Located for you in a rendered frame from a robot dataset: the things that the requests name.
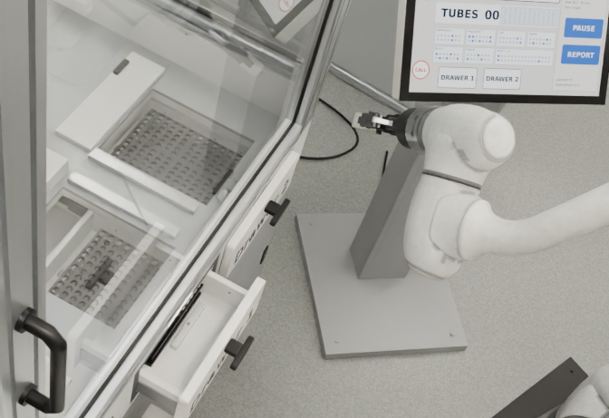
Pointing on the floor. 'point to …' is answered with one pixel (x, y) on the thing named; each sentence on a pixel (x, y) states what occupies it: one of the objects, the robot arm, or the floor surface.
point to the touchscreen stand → (377, 273)
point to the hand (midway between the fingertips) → (364, 121)
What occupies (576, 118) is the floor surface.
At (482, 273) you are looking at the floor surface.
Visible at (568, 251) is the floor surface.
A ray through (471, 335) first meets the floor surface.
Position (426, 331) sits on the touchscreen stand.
